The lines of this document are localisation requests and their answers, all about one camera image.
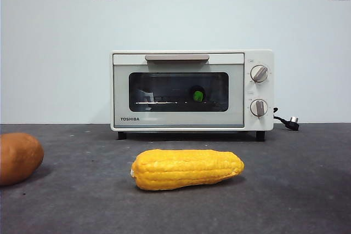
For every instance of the beige oven knob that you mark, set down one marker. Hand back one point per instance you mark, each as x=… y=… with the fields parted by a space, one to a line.
x=259 y=73
x=259 y=107

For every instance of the yellow corn cob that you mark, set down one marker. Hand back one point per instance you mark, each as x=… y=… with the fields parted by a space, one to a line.
x=186 y=169

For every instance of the purple eggplant with green stem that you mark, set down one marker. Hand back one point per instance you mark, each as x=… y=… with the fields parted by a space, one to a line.
x=198 y=95

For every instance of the white toaster oven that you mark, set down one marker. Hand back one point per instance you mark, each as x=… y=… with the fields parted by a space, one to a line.
x=261 y=91

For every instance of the orange sweet potato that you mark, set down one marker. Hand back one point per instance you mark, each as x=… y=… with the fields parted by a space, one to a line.
x=19 y=158

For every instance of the oven door with glass window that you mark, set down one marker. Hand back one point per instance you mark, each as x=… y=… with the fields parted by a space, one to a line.
x=178 y=120

